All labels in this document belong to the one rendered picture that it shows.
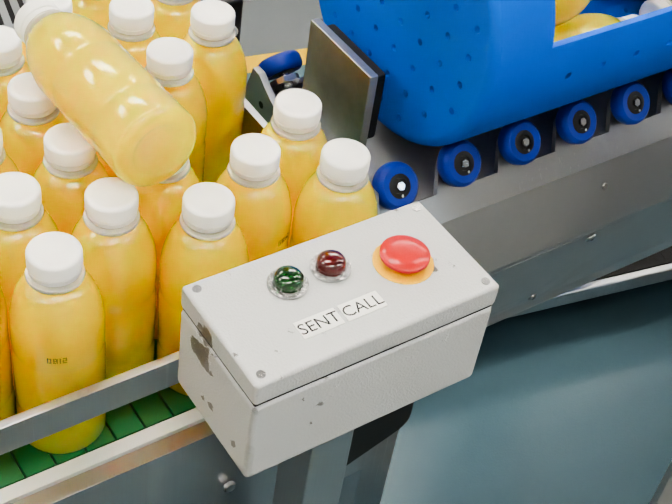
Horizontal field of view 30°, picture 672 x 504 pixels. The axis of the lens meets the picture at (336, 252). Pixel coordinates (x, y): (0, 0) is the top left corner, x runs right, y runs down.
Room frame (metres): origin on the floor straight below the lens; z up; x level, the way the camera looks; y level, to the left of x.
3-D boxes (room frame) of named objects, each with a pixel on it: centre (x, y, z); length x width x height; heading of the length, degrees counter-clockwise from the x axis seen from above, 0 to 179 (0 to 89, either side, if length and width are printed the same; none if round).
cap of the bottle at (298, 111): (0.81, 0.05, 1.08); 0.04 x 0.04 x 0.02
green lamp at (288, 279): (0.60, 0.03, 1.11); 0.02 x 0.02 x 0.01
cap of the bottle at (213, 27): (0.92, 0.14, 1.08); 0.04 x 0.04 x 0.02
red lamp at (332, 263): (0.62, 0.00, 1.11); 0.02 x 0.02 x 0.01
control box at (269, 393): (0.61, -0.01, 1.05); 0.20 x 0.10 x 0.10; 130
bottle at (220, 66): (0.92, 0.14, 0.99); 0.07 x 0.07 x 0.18
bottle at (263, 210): (0.75, 0.07, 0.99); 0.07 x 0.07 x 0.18
